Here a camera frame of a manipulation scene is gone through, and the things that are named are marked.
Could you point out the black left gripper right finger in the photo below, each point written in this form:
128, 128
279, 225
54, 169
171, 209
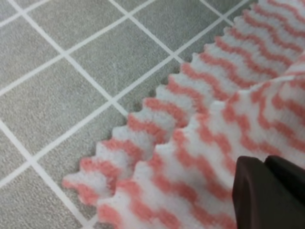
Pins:
291, 176

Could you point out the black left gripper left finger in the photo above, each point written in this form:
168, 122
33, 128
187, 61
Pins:
261, 201

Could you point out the pink wavy striped towel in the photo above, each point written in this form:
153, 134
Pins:
172, 165

